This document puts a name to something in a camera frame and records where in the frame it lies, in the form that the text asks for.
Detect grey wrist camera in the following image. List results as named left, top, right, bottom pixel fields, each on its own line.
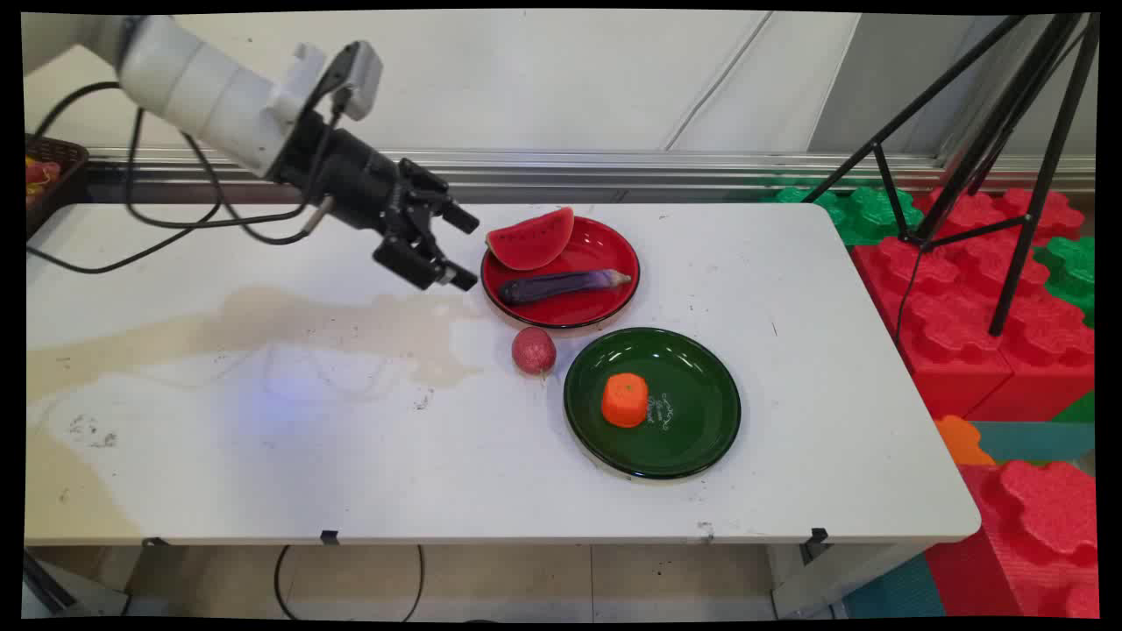
left=298, top=39, right=385, bottom=124

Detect aluminium wall rail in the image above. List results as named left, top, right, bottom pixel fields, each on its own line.
left=86, top=146, right=1097, bottom=195

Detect black floor cable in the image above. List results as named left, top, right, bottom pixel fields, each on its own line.
left=273, top=544, right=427, bottom=624

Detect orange foam block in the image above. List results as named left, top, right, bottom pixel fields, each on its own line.
left=933, top=415, right=997, bottom=467

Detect purple toy eggplant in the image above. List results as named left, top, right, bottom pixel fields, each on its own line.
left=497, top=269, right=633, bottom=307

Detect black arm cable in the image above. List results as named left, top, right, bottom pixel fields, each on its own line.
left=125, top=83, right=344, bottom=230
left=25, top=82, right=336, bottom=275

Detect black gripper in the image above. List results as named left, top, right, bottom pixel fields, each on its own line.
left=273, top=112, right=481, bottom=293

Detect green plate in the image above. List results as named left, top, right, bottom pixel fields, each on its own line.
left=563, top=327, right=742, bottom=481

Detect white table leg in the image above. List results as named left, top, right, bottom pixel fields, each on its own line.
left=770, top=542, right=932, bottom=620

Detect round red toy fruit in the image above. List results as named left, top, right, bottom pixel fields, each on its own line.
left=511, top=326, right=557, bottom=379

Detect orange toy carrot piece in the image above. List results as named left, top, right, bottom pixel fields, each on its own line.
left=600, top=372, right=650, bottom=429

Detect large red foam block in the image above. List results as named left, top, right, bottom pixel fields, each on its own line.
left=851, top=187, right=1097, bottom=422

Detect red plate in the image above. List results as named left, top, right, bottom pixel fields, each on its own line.
left=479, top=216, right=642, bottom=331

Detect teal foam mat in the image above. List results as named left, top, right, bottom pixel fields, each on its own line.
left=969, top=421, right=1097, bottom=466

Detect black tripod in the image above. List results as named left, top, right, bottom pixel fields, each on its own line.
left=801, top=12, right=1102, bottom=339

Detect red and yellow toys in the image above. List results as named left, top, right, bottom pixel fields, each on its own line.
left=25, top=156, right=61, bottom=209

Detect toy watermelon slice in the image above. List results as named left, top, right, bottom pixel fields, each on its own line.
left=486, top=207, right=576, bottom=272

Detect dark woven basket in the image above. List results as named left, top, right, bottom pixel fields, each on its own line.
left=24, top=134, right=89, bottom=239

